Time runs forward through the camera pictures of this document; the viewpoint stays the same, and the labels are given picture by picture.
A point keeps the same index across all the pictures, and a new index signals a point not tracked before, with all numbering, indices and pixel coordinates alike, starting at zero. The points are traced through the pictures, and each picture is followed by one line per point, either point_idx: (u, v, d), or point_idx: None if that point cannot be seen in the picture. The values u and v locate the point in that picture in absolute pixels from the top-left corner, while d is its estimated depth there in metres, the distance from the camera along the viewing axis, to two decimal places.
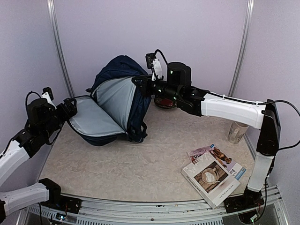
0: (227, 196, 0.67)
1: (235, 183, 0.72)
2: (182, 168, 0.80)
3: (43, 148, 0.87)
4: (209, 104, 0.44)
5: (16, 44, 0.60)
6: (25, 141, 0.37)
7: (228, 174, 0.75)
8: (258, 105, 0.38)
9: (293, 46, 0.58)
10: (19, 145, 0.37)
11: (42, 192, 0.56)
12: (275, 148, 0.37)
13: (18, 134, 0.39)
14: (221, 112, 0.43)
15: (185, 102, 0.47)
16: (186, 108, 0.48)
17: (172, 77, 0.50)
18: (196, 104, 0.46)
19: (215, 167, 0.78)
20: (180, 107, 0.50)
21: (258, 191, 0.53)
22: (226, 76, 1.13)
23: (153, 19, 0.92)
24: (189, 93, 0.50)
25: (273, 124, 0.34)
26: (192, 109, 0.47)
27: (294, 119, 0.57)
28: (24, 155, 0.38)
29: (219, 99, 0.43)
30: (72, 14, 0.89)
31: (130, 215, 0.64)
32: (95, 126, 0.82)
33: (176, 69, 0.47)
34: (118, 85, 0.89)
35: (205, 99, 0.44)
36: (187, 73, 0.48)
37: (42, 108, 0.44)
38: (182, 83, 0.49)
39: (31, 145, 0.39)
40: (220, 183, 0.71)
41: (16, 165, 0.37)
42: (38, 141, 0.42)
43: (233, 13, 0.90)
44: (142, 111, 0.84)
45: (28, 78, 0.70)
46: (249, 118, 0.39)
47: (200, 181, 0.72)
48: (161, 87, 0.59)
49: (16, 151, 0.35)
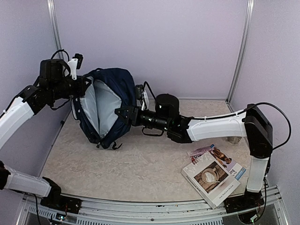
0: (227, 196, 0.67)
1: (235, 183, 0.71)
2: (182, 168, 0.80)
3: (43, 147, 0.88)
4: (197, 129, 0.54)
5: (17, 43, 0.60)
6: (27, 98, 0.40)
7: (228, 174, 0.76)
8: (237, 114, 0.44)
9: (293, 46, 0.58)
10: (21, 102, 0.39)
11: (45, 187, 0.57)
12: (270, 150, 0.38)
13: (23, 92, 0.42)
14: (209, 131, 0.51)
15: (174, 134, 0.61)
16: (176, 138, 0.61)
17: (161, 110, 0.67)
18: (183, 135, 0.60)
19: (215, 167, 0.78)
20: (169, 136, 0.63)
21: (258, 191, 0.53)
22: (225, 75, 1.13)
23: (153, 18, 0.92)
24: (176, 125, 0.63)
25: (257, 128, 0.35)
26: (181, 138, 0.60)
27: (294, 119, 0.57)
28: (27, 114, 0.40)
29: (201, 122, 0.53)
30: (72, 14, 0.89)
31: (130, 215, 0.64)
32: (93, 115, 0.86)
33: (167, 105, 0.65)
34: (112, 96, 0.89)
35: (191, 127, 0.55)
36: (175, 106, 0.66)
37: (56, 66, 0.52)
38: (171, 116, 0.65)
39: (34, 101, 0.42)
40: (220, 183, 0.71)
41: (21, 122, 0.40)
42: (42, 98, 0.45)
43: (234, 12, 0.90)
44: (118, 134, 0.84)
45: (28, 78, 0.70)
46: (235, 128, 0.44)
47: (200, 182, 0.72)
48: (150, 116, 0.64)
49: (18, 107, 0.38)
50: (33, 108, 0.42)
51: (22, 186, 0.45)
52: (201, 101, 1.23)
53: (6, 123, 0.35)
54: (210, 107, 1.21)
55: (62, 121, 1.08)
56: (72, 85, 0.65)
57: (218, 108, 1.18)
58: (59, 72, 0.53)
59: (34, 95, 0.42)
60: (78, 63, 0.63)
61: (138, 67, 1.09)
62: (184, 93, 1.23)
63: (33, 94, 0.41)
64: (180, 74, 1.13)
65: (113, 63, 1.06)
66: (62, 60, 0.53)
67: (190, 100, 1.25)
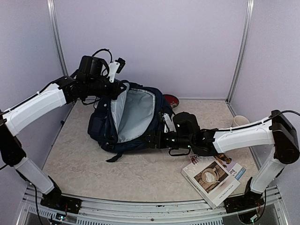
0: (227, 196, 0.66)
1: (235, 183, 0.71)
2: (182, 168, 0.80)
3: (44, 147, 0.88)
4: (221, 141, 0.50)
5: (17, 44, 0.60)
6: (63, 86, 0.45)
7: (228, 174, 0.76)
8: (264, 122, 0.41)
9: (293, 46, 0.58)
10: (57, 88, 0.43)
11: (48, 184, 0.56)
12: (298, 156, 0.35)
13: (61, 79, 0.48)
14: (236, 143, 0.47)
15: (199, 149, 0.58)
16: (201, 152, 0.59)
17: (181, 128, 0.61)
18: (210, 149, 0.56)
19: (215, 167, 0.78)
20: (196, 152, 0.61)
21: (260, 192, 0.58)
22: (225, 76, 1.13)
23: (153, 19, 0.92)
24: (200, 140, 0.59)
25: (287, 136, 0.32)
26: (207, 152, 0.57)
27: (294, 119, 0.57)
28: (59, 101, 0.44)
29: (228, 133, 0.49)
30: (72, 14, 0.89)
31: (130, 215, 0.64)
32: (118, 119, 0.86)
33: (183, 122, 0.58)
34: (144, 113, 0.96)
35: (216, 139, 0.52)
36: (192, 121, 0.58)
37: (95, 63, 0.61)
38: (192, 131, 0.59)
39: (70, 90, 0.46)
40: (220, 183, 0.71)
41: (53, 107, 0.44)
42: (78, 89, 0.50)
43: (233, 12, 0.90)
44: (134, 146, 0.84)
45: (28, 78, 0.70)
46: (264, 138, 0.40)
47: (200, 182, 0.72)
48: (172, 137, 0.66)
49: (54, 92, 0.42)
50: (66, 97, 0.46)
51: (29, 172, 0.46)
52: (200, 102, 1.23)
53: (39, 104, 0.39)
54: (210, 107, 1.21)
55: (62, 121, 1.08)
56: (107, 86, 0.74)
57: (218, 108, 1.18)
58: (98, 70, 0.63)
59: (71, 86, 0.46)
60: (120, 67, 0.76)
61: (138, 67, 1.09)
62: (184, 93, 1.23)
63: (70, 85, 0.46)
64: (180, 74, 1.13)
65: None
66: (102, 60, 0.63)
67: (190, 99, 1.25)
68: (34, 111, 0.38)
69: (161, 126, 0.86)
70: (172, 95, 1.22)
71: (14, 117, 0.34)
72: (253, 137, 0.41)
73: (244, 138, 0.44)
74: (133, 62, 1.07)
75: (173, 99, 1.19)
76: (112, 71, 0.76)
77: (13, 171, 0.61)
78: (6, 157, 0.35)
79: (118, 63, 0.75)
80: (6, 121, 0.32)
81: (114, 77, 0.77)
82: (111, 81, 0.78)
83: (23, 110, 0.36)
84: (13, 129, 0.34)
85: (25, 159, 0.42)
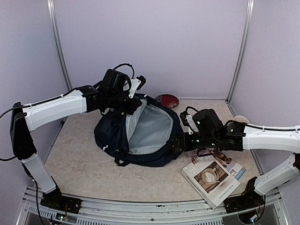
0: (227, 196, 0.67)
1: (235, 183, 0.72)
2: (182, 168, 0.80)
3: (43, 147, 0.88)
4: (251, 140, 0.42)
5: (16, 43, 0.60)
6: (87, 94, 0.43)
7: (228, 174, 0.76)
8: (297, 131, 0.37)
9: (293, 46, 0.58)
10: (81, 95, 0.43)
11: (50, 184, 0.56)
12: None
13: (86, 87, 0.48)
14: (261, 145, 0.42)
15: (225, 142, 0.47)
16: (228, 146, 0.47)
17: (200, 125, 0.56)
18: (236, 141, 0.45)
19: (215, 167, 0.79)
20: (222, 148, 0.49)
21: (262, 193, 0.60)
22: (225, 76, 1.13)
23: (153, 19, 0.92)
24: (225, 133, 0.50)
25: None
26: (235, 145, 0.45)
27: (294, 119, 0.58)
28: (80, 108, 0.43)
29: (259, 131, 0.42)
30: (72, 14, 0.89)
31: (130, 215, 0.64)
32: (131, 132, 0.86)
33: (201, 117, 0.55)
34: (162, 135, 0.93)
35: (246, 134, 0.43)
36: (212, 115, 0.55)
37: (118, 78, 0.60)
38: (213, 125, 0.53)
39: (92, 100, 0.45)
40: (220, 183, 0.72)
41: (72, 112, 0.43)
42: (100, 100, 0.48)
43: (233, 12, 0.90)
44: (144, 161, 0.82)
45: (27, 78, 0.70)
46: (293, 146, 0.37)
47: (200, 182, 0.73)
48: (198, 138, 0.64)
49: (77, 98, 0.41)
50: (88, 106, 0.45)
51: (33, 168, 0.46)
52: (200, 102, 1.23)
53: (60, 106, 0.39)
54: (210, 107, 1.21)
55: (62, 121, 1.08)
56: (126, 100, 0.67)
57: (218, 108, 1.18)
58: (120, 85, 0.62)
59: (93, 96, 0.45)
60: (141, 84, 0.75)
61: (138, 67, 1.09)
62: (184, 93, 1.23)
63: (93, 96, 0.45)
64: (181, 74, 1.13)
65: (113, 63, 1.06)
66: (127, 76, 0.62)
67: (190, 100, 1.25)
68: (54, 112, 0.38)
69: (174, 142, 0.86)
70: (172, 95, 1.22)
71: (33, 113, 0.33)
72: (282, 143, 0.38)
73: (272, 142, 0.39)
74: (134, 62, 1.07)
75: (172, 99, 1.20)
76: (133, 86, 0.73)
77: (13, 171, 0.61)
78: (17, 151, 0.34)
79: (139, 81, 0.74)
80: (26, 116, 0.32)
81: (133, 93, 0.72)
82: (131, 98, 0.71)
83: (44, 108, 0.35)
84: (31, 124, 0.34)
85: (35, 156, 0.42)
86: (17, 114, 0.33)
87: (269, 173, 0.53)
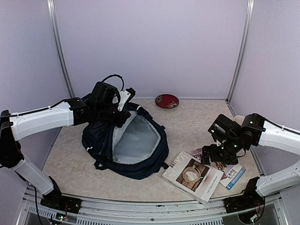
0: (214, 188, 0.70)
1: (218, 173, 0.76)
2: (162, 174, 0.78)
3: (43, 147, 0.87)
4: (271, 136, 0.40)
5: (17, 46, 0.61)
6: (75, 108, 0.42)
7: (208, 168, 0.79)
8: None
9: (294, 47, 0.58)
10: (69, 108, 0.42)
11: (48, 185, 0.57)
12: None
13: (74, 100, 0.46)
14: (279, 144, 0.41)
15: (241, 135, 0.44)
16: (248, 139, 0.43)
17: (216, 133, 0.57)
18: (255, 133, 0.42)
19: (194, 164, 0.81)
20: (245, 144, 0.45)
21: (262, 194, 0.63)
22: (224, 76, 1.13)
23: (153, 19, 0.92)
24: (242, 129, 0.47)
25: None
26: (253, 137, 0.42)
27: (294, 119, 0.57)
28: (67, 121, 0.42)
29: (279, 130, 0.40)
30: (72, 14, 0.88)
31: (130, 215, 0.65)
32: (116, 140, 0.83)
33: (213, 126, 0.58)
34: (146, 145, 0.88)
35: (266, 130, 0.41)
36: (223, 120, 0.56)
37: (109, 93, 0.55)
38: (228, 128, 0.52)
39: (79, 113, 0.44)
40: (203, 178, 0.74)
41: (58, 125, 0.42)
42: (88, 114, 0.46)
43: (234, 12, 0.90)
44: (124, 171, 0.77)
45: (27, 79, 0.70)
46: None
47: (183, 182, 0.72)
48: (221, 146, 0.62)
49: (64, 111, 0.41)
50: (75, 119, 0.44)
51: (24, 172, 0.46)
52: (200, 102, 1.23)
53: (47, 118, 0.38)
54: (211, 107, 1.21)
55: None
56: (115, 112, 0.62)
57: (218, 108, 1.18)
58: (109, 98, 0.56)
59: (81, 109, 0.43)
60: (131, 95, 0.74)
61: (138, 67, 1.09)
62: (184, 94, 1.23)
63: (80, 109, 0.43)
64: (181, 74, 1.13)
65: (113, 63, 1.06)
66: (116, 89, 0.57)
67: (190, 99, 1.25)
68: (41, 123, 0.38)
69: (158, 153, 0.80)
70: (172, 94, 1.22)
71: (20, 123, 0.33)
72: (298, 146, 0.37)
73: (292, 143, 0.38)
74: (133, 62, 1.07)
75: (172, 98, 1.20)
76: (122, 100, 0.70)
77: (12, 173, 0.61)
78: (2, 159, 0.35)
79: (129, 94, 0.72)
80: (12, 125, 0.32)
81: (123, 106, 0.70)
82: (120, 109, 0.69)
83: (30, 119, 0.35)
84: (16, 134, 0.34)
85: (22, 162, 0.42)
86: (3, 123, 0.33)
87: (272, 177, 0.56)
